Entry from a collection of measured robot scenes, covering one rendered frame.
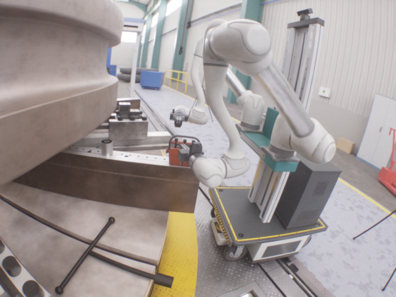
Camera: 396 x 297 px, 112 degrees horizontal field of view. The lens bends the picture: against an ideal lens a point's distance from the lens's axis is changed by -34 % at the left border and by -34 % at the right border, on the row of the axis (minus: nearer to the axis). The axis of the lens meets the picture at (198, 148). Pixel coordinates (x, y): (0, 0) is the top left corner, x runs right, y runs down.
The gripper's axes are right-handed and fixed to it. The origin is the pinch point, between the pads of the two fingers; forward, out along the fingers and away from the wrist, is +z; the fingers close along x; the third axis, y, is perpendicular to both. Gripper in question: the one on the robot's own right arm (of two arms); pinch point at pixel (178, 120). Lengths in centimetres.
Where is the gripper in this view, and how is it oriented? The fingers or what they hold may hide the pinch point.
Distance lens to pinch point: 137.3
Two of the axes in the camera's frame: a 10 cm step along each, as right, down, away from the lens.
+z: 0.6, 3.8, -9.2
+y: 1.5, -9.2, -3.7
